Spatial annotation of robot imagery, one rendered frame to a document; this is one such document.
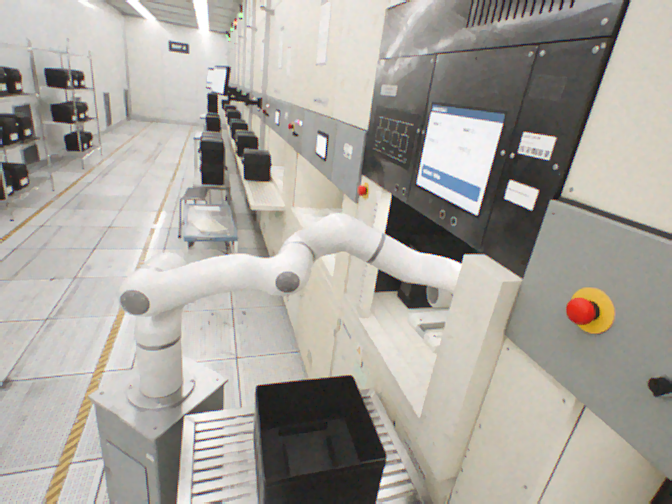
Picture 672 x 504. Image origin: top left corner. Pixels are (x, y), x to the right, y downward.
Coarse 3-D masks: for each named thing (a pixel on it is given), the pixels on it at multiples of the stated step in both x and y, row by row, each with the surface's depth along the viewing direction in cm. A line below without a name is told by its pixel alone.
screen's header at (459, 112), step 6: (432, 108) 98; (438, 108) 95; (444, 108) 93; (450, 108) 91; (456, 108) 88; (462, 108) 86; (444, 114) 93; (450, 114) 91; (456, 114) 88; (462, 114) 86; (468, 114) 84; (474, 114) 82; (480, 114) 81; (486, 114) 79; (492, 114) 77; (498, 114) 75; (504, 114) 74; (486, 120) 79; (492, 120) 77; (498, 120) 75
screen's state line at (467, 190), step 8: (424, 168) 102; (432, 168) 98; (424, 176) 102; (432, 176) 98; (440, 176) 95; (448, 176) 91; (440, 184) 95; (448, 184) 91; (456, 184) 88; (464, 184) 86; (472, 184) 83; (456, 192) 88; (464, 192) 86; (472, 192) 83; (472, 200) 83
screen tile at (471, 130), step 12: (468, 132) 84; (480, 132) 81; (468, 144) 84; (480, 144) 81; (492, 144) 77; (456, 156) 88; (468, 156) 84; (480, 156) 81; (456, 168) 88; (468, 168) 84; (480, 168) 81; (480, 180) 81
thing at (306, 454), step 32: (288, 384) 102; (320, 384) 106; (352, 384) 107; (256, 416) 95; (288, 416) 107; (320, 416) 111; (352, 416) 107; (256, 448) 95; (288, 448) 102; (320, 448) 103; (352, 448) 104; (288, 480) 77; (320, 480) 80; (352, 480) 84
